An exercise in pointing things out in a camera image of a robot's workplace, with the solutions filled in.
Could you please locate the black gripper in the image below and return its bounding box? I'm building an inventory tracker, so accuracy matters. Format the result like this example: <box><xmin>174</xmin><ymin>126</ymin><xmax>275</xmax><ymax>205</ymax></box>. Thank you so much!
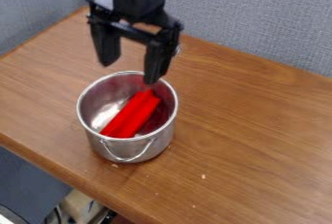
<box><xmin>85</xmin><ymin>0</ymin><xmax>183</xmax><ymax>84</ymax></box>

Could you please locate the metal pot with handle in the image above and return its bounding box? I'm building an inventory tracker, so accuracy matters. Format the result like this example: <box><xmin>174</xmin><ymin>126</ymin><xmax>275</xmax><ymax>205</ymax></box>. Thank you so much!
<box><xmin>76</xmin><ymin>71</ymin><xmax>179</xmax><ymax>163</ymax></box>

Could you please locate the red block object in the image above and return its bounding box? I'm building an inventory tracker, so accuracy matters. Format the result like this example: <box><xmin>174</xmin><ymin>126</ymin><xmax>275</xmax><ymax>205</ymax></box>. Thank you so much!
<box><xmin>100</xmin><ymin>89</ymin><xmax>160</xmax><ymax>139</ymax></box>

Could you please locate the beige box under table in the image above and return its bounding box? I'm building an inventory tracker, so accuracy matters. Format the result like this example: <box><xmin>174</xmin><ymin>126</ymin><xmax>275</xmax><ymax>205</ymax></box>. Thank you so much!
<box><xmin>60</xmin><ymin>190</ymin><xmax>104</xmax><ymax>224</ymax></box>

